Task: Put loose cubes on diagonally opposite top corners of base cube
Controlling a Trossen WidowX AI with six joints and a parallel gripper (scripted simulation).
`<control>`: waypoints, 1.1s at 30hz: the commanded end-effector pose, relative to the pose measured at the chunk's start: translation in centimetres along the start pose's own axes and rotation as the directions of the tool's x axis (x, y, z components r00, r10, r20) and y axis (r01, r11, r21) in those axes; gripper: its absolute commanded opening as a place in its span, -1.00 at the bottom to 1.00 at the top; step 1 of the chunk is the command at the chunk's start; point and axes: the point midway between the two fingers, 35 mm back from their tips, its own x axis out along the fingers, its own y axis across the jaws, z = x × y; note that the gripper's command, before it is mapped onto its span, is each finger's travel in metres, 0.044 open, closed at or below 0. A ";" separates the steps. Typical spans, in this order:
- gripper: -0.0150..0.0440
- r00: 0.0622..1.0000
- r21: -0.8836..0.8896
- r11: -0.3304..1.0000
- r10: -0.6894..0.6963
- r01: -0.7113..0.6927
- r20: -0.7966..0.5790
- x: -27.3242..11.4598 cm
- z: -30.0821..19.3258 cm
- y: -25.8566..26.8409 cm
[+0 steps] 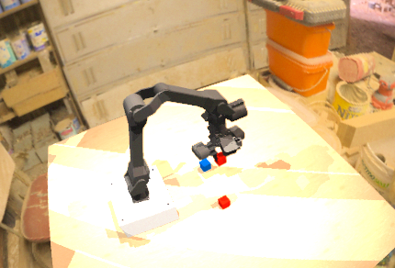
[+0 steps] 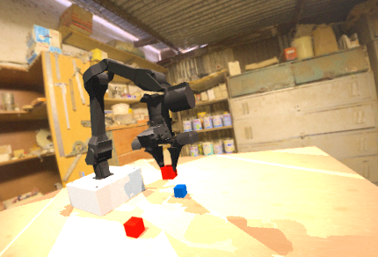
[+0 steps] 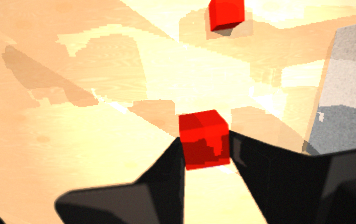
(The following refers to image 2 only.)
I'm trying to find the red cube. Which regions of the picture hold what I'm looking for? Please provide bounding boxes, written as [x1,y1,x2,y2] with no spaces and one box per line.
[123,217,145,239]
[161,165,178,180]

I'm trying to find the blue cube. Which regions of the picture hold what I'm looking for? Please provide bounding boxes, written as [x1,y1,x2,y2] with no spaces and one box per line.
[173,184,187,198]

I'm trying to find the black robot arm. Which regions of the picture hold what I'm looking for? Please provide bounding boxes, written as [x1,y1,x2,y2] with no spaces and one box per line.
[82,59,196,180]

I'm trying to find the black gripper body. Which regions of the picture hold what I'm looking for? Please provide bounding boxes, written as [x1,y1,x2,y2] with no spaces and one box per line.
[131,114,199,151]

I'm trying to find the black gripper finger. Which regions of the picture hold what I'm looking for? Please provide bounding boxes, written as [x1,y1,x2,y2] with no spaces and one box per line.
[144,146,164,168]
[167,144,185,171]

